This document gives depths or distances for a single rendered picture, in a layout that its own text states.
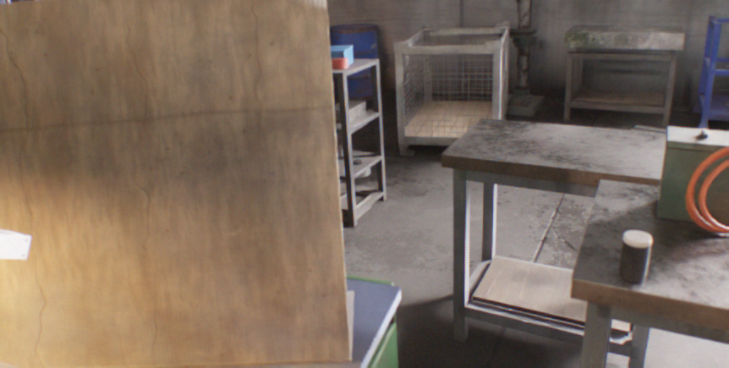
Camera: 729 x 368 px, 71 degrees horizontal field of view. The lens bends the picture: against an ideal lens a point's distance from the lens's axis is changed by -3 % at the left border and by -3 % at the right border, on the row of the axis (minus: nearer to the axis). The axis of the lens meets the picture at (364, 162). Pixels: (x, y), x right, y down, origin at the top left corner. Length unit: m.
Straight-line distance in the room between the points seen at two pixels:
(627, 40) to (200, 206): 4.69
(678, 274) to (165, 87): 1.12
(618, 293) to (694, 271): 0.19
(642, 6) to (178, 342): 5.71
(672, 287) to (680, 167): 0.37
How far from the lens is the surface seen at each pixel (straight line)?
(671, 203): 1.55
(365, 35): 6.38
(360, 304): 1.17
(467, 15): 6.53
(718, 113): 5.46
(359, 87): 6.44
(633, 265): 1.24
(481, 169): 1.92
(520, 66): 5.96
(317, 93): 0.91
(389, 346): 1.27
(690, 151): 1.50
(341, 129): 3.10
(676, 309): 1.26
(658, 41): 5.30
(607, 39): 5.31
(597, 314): 1.31
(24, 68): 1.10
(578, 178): 1.86
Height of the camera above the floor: 1.50
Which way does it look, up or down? 20 degrees down
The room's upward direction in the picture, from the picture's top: 4 degrees counter-clockwise
